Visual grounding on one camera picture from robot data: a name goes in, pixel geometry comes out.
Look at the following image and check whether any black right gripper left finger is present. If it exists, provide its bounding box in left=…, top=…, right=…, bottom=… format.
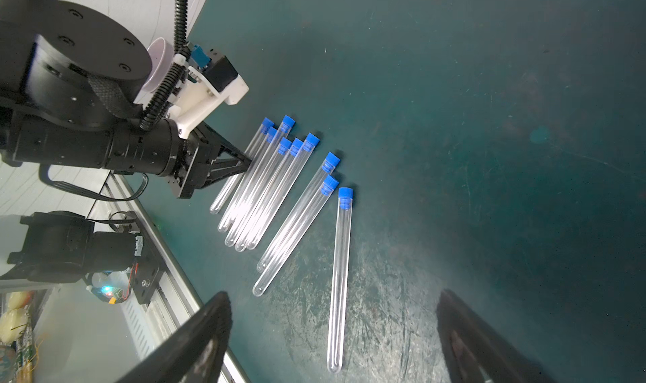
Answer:
left=119, top=291, right=232, bottom=383

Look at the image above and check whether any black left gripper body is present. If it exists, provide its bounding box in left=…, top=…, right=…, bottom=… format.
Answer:
left=167, top=123, right=252, bottom=199

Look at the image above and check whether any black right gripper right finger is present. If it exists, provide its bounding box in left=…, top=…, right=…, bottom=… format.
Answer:
left=437, top=289, right=554, bottom=382

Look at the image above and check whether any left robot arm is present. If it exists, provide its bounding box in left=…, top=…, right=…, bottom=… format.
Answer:
left=1, top=0, right=252, bottom=200

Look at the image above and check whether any purple bowl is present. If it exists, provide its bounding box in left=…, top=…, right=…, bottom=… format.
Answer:
left=142, top=37, right=175, bottom=93

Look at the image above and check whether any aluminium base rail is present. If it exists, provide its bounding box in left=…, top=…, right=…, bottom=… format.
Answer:
left=91, top=201, right=202, bottom=359

